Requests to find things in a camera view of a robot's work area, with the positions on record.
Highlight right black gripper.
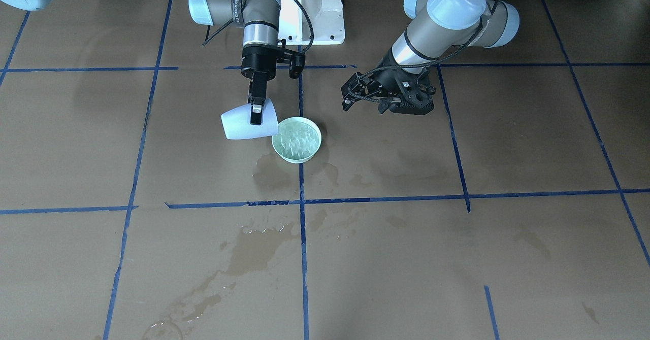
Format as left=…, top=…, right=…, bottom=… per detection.
left=241, top=45, right=285, bottom=125

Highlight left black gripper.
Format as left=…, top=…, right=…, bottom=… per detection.
left=371, top=67, right=436, bottom=115

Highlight blue-grey plastic cup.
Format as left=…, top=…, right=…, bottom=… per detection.
left=221, top=99, right=279, bottom=140

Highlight light green bowl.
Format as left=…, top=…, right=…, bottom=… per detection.
left=271, top=117, right=322, bottom=164

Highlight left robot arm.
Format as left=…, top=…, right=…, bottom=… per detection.
left=346, top=0, right=520, bottom=115

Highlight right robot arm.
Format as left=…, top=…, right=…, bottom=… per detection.
left=2, top=0, right=285, bottom=126

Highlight brown paper table cover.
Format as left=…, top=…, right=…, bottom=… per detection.
left=2, top=0, right=648, bottom=339

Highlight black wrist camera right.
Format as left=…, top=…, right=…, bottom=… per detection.
left=283, top=50, right=306, bottom=79

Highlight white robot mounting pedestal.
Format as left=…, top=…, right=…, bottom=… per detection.
left=279, top=0, right=346, bottom=46

